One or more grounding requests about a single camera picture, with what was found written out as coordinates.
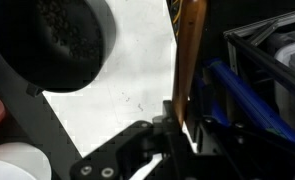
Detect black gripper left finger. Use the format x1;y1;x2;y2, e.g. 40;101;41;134
69;99;199;180

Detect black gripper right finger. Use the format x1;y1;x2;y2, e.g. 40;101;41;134
185;116;295;180

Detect wooden spoon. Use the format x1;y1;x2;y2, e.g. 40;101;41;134
171;0;208;128

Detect small white cup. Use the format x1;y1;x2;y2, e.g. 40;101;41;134
0;142;53;180

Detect black cup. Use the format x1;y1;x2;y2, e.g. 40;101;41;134
0;0;118;94

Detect dark coffee beans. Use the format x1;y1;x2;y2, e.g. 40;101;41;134
36;0;105;62

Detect aluminium frame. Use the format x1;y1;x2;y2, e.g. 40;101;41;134
222;7;295;101

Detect yellow cables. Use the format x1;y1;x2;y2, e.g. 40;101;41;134
171;0;183;38

